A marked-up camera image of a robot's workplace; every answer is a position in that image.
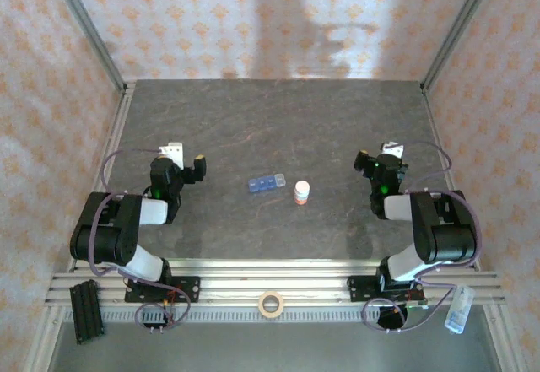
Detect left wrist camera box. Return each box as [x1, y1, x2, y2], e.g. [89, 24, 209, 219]
[158, 141, 185, 167]

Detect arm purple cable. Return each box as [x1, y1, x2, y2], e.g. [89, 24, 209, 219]
[362, 141, 484, 334]
[89, 147, 191, 333]

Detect blue weekly pill organizer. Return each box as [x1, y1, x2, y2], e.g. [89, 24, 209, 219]
[247, 172, 288, 194]

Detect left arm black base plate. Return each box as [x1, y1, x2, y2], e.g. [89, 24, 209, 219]
[125, 276, 202, 305]

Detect black ridged bar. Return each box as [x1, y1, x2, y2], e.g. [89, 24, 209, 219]
[69, 279, 105, 345]

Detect beige tape roll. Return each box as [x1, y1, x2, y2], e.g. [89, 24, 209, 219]
[257, 290, 286, 318]

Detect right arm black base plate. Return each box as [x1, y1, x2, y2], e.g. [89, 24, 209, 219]
[348, 274, 424, 304]

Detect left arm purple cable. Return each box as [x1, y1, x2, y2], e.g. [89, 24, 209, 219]
[89, 147, 191, 333]

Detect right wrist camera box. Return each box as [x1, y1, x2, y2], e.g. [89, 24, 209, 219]
[381, 140, 406, 159]

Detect aluminium frame post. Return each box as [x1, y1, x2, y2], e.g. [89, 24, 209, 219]
[45, 0, 128, 91]
[420, 0, 505, 94]

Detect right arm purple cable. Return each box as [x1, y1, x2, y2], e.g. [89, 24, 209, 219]
[362, 141, 484, 334]

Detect clear plastic box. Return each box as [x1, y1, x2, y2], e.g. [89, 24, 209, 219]
[443, 285, 475, 335]

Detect grey slotted cable duct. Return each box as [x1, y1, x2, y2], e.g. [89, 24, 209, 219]
[62, 306, 486, 325]

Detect aluminium side rail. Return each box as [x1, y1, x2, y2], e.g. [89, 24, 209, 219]
[421, 87, 482, 272]
[69, 83, 137, 270]

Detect aluminium mounting rails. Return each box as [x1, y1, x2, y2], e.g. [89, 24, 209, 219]
[44, 256, 507, 306]

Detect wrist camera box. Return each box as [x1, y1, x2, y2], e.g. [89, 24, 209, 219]
[381, 140, 406, 159]
[158, 141, 185, 167]

